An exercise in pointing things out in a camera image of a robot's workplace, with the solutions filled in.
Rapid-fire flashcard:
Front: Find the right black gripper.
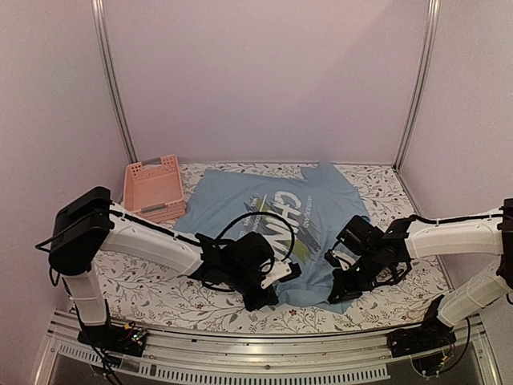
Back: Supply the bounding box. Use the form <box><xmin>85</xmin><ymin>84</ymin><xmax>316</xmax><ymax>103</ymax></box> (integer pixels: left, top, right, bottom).
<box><xmin>329</xmin><ymin>248</ymin><xmax>384</xmax><ymax>304</ymax></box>

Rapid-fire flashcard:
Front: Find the light blue printed t-shirt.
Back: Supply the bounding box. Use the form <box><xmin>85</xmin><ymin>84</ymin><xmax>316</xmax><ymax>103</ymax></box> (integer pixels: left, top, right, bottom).
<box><xmin>173</xmin><ymin>163</ymin><xmax>370</xmax><ymax>314</ymax></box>

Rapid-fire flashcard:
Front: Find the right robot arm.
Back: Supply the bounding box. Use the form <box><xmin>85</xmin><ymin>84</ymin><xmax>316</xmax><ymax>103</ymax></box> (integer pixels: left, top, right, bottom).
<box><xmin>325</xmin><ymin>199</ymin><xmax>512</xmax><ymax>350</ymax></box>

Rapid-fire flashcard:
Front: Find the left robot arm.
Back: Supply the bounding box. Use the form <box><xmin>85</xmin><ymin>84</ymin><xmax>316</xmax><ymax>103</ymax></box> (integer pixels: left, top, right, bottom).
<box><xmin>35</xmin><ymin>186</ymin><xmax>289</xmax><ymax>348</ymax></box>

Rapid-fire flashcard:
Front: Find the black open jewelry box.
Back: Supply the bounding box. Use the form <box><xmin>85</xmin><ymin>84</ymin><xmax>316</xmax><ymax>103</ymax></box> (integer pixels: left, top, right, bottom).
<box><xmin>375</xmin><ymin>259</ymin><xmax>412</xmax><ymax>287</ymax></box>

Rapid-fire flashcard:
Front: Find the pink plastic basket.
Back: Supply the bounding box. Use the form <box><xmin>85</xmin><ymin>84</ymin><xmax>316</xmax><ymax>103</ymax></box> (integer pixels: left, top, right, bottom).
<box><xmin>123</xmin><ymin>155</ymin><xmax>186</xmax><ymax>223</ymax></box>

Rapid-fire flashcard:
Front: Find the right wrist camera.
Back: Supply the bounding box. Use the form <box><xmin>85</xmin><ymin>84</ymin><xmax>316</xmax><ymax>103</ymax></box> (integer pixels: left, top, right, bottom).
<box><xmin>324</xmin><ymin>249</ymin><xmax>354</xmax><ymax>278</ymax></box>

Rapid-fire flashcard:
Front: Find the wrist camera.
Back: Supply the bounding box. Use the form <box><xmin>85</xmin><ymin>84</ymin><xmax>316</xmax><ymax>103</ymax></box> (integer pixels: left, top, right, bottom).
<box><xmin>324</xmin><ymin>249</ymin><xmax>354</xmax><ymax>278</ymax></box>
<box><xmin>261</xmin><ymin>260</ymin><xmax>301</xmax><ymax>289</ymax></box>

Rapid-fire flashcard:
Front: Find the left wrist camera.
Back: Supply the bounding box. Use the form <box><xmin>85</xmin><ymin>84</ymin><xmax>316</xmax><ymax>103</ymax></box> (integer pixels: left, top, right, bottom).
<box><xmin>261</xmin><ymin>260</ymin><xmax>301</xmax><ymax>289</ymax></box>

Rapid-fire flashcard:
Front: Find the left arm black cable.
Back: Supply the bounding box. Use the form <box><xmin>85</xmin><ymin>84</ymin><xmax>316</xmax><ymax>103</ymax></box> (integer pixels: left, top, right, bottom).
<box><xmin>216</xmin><ymin>211</ymin><xmax>300</xmax><ymax>261</ymax></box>

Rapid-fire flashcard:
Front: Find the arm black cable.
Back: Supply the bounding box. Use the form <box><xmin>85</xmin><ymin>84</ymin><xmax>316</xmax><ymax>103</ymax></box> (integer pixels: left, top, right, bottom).
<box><xmin>216</xmin><ymin>211</ymin><xmax>300</xmax><ymax>261</ymax></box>
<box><xmin>408</xmin><ymin>210</ymin><xmax>506</xmax><ymax>225</ymax></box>

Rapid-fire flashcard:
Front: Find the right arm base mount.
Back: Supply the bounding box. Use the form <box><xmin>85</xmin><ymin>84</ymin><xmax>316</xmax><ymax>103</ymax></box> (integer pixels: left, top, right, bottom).
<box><xmin>386</xmin><ymin>295</ymin><xmax>456</xmax><ymax>358</ymax></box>

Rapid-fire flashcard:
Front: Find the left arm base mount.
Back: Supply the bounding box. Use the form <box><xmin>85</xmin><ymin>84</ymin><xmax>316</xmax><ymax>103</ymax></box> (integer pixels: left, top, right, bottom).
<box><xmin>78</xmin><ymin>322</ymin><xmax>147</xmax><ymax>358</ymax></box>

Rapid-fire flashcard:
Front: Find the front aluminium rail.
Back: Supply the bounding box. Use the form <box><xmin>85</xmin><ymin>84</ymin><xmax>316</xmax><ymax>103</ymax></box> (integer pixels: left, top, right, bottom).
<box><xmin>34</xmin><ymin>310</ymin><xmax>503</xmax><ymax>384</ymax></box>

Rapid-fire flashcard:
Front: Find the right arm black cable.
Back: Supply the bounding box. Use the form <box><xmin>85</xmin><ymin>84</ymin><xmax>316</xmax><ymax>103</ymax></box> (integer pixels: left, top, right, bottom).
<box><xmin>408</xmin><ymin>210</ymin><xmax>506</xmax><ymax>225</ymax></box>

